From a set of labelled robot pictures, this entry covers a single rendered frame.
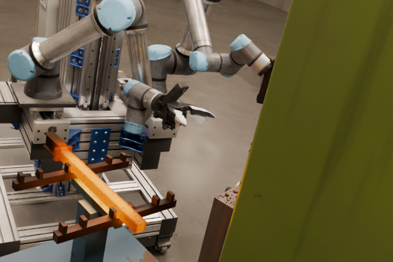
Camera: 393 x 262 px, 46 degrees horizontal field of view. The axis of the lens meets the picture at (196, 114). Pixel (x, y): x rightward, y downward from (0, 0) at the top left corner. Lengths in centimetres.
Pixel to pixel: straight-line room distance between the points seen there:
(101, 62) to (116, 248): 101
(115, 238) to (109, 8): 74
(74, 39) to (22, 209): 97
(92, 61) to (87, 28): 42
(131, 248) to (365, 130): 85
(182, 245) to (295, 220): 180
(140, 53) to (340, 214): 116
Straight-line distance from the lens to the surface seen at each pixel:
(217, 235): 132
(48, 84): 195
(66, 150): 126
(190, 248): 259
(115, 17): 160
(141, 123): 172
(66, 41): 172
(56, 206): 238
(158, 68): 210
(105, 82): 215
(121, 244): 140
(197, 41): 178
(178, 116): 150
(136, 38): 176
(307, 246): 84
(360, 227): 79
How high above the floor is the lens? 156
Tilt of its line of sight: 21 degrees down
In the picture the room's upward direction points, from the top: 13 degrees clockwise
